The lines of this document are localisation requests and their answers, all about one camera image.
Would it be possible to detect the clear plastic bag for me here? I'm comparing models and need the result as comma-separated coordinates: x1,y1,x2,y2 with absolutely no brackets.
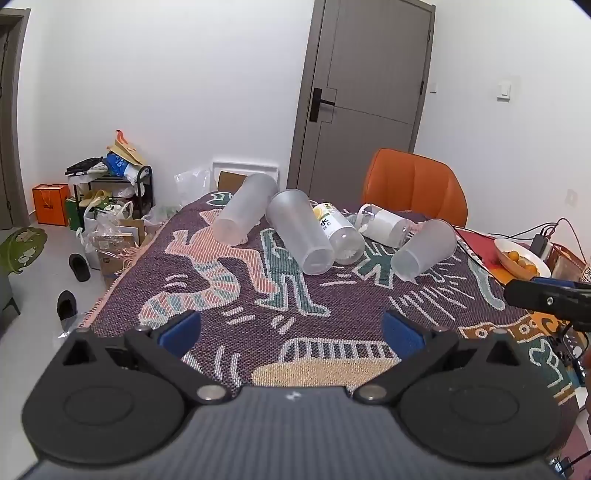
174,168,214,206

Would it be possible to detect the orange chair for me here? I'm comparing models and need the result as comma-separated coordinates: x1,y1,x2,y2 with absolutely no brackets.
361,148,469,228

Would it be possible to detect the brown paper bag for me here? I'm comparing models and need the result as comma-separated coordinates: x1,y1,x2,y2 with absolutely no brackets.
119,219,147,247

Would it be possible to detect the black cable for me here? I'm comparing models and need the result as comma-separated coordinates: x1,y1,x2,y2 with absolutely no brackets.
455,218,591,247

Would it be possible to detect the green shopping bag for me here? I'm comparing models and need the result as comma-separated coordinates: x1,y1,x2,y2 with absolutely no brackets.
65,196,85,232

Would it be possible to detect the wicker basket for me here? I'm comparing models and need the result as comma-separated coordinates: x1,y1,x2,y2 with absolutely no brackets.
550,243,589,280

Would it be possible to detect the black slipper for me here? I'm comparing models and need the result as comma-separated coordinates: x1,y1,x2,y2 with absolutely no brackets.
69,253,92,282
56,290,78,331

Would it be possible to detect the taped cardboard box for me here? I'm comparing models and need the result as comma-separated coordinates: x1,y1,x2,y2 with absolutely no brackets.
98,254,127,280

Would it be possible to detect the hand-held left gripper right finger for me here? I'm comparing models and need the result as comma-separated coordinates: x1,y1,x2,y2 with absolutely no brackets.
353,311,526,402

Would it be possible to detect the white plastic bag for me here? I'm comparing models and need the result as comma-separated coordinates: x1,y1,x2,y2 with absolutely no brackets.
83,199,136,232

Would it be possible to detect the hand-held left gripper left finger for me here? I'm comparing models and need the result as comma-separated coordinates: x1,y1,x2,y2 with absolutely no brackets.
60,309,232,403

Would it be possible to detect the white label plastic cup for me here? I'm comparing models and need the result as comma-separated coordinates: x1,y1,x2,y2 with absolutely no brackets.
355,203,413,250

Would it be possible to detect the tall frosted plastic cup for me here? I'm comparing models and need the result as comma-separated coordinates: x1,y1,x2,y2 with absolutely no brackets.
212,173,280,246

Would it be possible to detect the grey door frame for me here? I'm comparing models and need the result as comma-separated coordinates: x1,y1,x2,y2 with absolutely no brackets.
0,8,32,230

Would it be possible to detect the grey door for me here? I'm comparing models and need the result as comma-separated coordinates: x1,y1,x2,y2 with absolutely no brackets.
286,0,437,204

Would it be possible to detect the black metal rack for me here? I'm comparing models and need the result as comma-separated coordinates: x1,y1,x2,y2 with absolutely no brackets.
68,165,154,217

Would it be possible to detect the red mat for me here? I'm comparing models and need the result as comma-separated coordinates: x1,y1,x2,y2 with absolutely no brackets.
456,228,513,283

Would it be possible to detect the yellow label plastic cup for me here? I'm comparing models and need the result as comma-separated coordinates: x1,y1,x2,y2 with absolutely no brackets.
312,202,365,267

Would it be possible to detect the black door handle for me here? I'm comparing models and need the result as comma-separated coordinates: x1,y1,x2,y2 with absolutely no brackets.
310,88,337,123

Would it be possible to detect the brown cardboard box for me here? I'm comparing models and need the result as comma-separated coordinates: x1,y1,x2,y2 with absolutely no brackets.
217,170,251,193

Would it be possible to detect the blue and white bag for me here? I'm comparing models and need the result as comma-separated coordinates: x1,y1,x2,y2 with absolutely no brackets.
104,151,140,180

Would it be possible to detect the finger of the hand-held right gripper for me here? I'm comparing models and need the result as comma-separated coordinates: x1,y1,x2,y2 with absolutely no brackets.
503,276,591,331

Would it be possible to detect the printed woven blanket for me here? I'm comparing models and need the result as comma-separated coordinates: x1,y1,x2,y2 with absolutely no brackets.
82,189,580,418

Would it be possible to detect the green frog-shaped cushion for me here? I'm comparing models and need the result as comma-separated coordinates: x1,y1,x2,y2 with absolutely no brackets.
0,228,48,276

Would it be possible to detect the wide frosted plastic cup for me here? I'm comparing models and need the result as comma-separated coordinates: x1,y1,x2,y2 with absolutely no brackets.
265,189,335,277

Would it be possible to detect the black cloth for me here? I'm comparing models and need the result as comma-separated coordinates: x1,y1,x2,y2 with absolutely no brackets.
65,156,106,175

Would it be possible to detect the kraft paper bag orange handle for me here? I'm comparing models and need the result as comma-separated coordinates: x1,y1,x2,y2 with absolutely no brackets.
107,129,149,167

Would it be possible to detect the short frosted plastic cup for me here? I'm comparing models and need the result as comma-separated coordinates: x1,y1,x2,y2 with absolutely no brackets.
390,219,458,282

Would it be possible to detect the white bowl of oranges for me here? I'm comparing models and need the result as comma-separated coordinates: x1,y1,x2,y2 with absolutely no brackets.
493,237,552,279

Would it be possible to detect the white picture frame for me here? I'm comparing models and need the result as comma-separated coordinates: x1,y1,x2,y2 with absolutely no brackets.
211,159,281,191

